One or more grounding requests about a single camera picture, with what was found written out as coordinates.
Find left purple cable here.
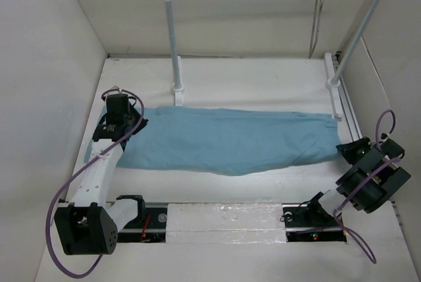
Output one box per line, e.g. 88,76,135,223
45,86,146,279

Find grey clothes hanger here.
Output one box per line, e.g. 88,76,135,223
308,0,326,59

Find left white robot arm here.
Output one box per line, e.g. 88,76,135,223
54,89,147,255

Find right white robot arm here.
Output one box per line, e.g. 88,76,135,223
303,133,411,227

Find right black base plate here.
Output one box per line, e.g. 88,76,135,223
280,201,347,243

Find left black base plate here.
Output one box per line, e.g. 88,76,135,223
118,204,168,243

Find purple cable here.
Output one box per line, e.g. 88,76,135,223
332,109,401,265
45,86,146,279

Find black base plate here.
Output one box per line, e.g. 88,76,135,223
118,204,168,243
280,201,347,243

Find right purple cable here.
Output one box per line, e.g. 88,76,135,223
332,109,401,265

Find light blue trousers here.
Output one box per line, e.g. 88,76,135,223
84,105,341,177

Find aluminium rail right side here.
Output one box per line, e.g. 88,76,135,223
323,53,362,143

